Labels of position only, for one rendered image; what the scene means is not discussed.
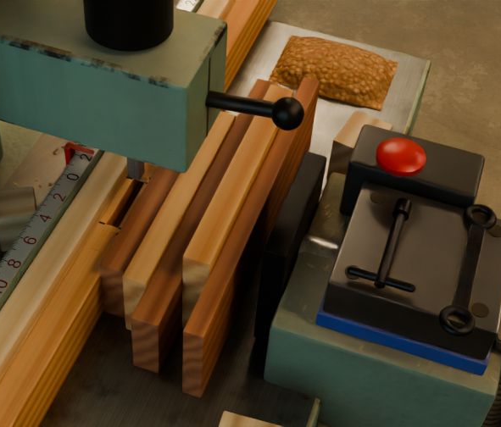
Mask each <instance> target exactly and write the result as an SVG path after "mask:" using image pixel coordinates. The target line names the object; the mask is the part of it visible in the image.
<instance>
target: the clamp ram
mask: <svg viewBox="0 0 501 427"><path fill-rule="evenodd" d="M326 160H327V159H326V157H325V156H322V155H319V154H316V153H313V152H306V153H305V154H304V156H303V159H302V161H301V163H300V165H299V167H298V170H297V173H296V174H295V176H294V179H293V181H292V184H291V186H290V188H289V190H288V193H287V195H286V198H285V200H284V202H283V204H282V206H281V209H280V212H279V213H278V215H277V218H276V221H275V223H274V225H273V227H272V230H271V232H270V234H269V237H268V239H267V241H266V243H265V245H264V249H263V255H262V262H261V270H260V277H259V291H258V299H257V307H256V314H255V321H254V329H253V336H254V337H255V338H258V339H260V340H264V341H268V340H269V333H270V324H271V321H272V319H273V317H274V315H275V312H276V309H277V306H278V304H279V301H280V300H281V296H282V293H283V292H284V289H285V287H286V284H287V281H288V279H289V276H290V274H291V272H292V268H293V265H294V264H295V261H296V259H297V256H298V255H299V253H301V252H311V253H314V254H317V255H320V256H323V257H326V258H331V259H334V260H336V258H337V254H338V251H339V248H340V246H341V244H342V243H340V242H337V241H332V240H329V239H326V238H323V237H319V236H315V235H311V234H310V233H307V231H308V229H309V226H310V223H311V220H312V218H313V216H314V214H315V210H316V208H317V206H318V203H319V201H320V194H321V189H322V185H323V180H324V174H325V170H326Z"/></svg>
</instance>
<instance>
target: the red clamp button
mask: <svg viewBox="0 0 501 427"><path fill-rule="evenodd" d="M376 162H377V163H378V164H379V166H380V167H381V168H382V169H384V170H385V171H386V172H388V173H389V174H392V175H397V176H411V175H416V174H418V173H419V172H421V171H422V169H423V168H424V166H425V162H426V154H425V152H424V150H423V149H422V147H421V146H419V145H418V144H417V143H415V142H414V141H411V140H408V139H405V138H400V137H394V138H389V139H386V140H385V141H382V142H381V143H380V144H379V145H378V147H377V149H376Z"/></svg>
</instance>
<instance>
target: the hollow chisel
mask: <svg viewBox="0 0 501 427"><path fill-rule="evenodd" d="M126 158H127V174H128V177H130V178H132V179H136V180H140V179H141V178H142V176H143V174H144V172H145V169H144V162H142V161H138V160H135V159H133V158H128V157H126Z"/></svg>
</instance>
